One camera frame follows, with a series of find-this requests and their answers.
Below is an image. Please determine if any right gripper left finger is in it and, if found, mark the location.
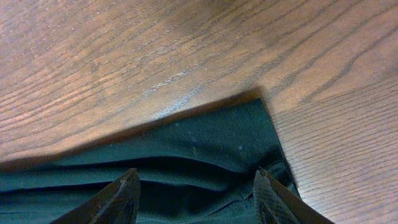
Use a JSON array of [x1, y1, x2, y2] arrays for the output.
[[52, 169, 141, 224]]

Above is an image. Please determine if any black t-shirt with logo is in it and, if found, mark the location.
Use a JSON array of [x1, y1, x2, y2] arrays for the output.
[[1, 99, 297, 223]]

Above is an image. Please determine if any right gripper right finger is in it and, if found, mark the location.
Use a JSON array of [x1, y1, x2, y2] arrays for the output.
[[253, 169, 333, 224]]

